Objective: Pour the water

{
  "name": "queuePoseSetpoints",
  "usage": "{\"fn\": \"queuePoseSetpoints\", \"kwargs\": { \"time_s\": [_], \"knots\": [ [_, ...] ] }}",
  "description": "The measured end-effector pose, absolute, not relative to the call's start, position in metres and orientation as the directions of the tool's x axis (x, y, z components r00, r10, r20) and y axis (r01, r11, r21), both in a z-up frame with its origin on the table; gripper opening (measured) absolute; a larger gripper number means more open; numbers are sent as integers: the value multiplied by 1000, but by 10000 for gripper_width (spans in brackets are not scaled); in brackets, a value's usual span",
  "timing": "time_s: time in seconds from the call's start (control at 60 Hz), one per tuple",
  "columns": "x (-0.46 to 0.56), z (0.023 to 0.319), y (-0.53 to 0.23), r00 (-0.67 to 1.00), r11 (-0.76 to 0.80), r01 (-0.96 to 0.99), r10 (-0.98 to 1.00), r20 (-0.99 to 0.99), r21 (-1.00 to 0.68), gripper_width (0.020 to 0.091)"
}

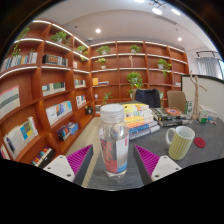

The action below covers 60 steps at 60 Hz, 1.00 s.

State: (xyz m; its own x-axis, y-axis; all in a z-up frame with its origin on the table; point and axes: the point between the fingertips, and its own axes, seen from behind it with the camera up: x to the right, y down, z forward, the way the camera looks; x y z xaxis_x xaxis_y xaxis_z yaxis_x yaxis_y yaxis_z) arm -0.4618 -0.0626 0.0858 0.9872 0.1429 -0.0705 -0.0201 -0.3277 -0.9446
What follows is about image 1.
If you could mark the black ceiling track rail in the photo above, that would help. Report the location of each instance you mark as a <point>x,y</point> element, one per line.
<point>206,52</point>

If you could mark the dark framed window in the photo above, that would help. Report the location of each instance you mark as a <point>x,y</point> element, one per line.
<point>221,68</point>

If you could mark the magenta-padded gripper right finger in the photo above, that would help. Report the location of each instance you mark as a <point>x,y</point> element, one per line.
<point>165,166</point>

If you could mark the yellow striped white mug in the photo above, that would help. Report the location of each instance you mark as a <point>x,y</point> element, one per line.
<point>181,145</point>

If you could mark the dark blue office chair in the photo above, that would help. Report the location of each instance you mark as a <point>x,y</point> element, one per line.
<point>147,97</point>

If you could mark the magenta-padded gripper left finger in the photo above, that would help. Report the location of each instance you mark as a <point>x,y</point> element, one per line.
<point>60,166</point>

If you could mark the tall green white carton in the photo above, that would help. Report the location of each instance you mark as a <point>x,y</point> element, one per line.
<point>189,108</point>

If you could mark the round ceiling lights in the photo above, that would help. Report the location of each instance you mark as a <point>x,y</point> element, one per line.
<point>156,11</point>

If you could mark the stack of colourful books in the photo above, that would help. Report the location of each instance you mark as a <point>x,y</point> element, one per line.
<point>140,120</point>

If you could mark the stack of black books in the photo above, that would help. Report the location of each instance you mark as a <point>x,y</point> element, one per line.
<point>170,116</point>

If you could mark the clear plastic water bottle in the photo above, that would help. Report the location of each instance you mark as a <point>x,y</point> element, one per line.
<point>113,146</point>

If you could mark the grey curtain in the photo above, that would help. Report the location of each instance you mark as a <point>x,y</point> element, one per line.
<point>208,66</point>

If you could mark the wooden bookshelf unit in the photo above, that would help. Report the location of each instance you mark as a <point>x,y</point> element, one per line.
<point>50,96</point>

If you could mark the small green white box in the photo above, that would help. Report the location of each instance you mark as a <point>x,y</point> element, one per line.
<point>203,116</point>

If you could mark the wooden artist mannequin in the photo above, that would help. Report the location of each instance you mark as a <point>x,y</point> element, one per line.
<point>196,100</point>

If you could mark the flat round red coaster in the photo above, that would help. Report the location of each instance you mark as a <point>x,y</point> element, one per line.
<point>200,142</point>

